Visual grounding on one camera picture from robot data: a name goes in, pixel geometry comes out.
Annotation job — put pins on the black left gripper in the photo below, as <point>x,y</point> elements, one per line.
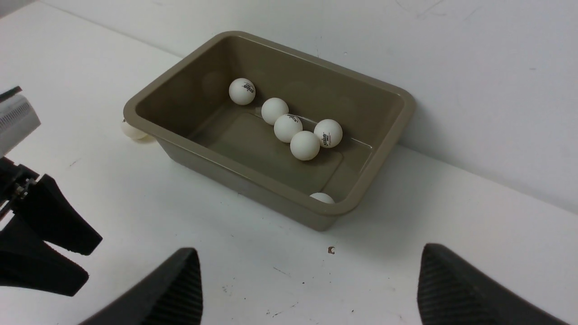
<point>42,214</point>

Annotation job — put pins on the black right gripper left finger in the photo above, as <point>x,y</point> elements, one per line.
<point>170,295</point>

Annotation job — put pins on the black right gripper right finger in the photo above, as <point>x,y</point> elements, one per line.
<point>451,291</point>

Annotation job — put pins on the beige plastic bin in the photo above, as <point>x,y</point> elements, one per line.
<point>189,112</point>

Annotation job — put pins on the white logo ball corner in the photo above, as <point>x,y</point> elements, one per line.
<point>329,133</point>

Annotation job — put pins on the white logo ball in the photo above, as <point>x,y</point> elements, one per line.
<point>287,126</point>
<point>242,91</point>

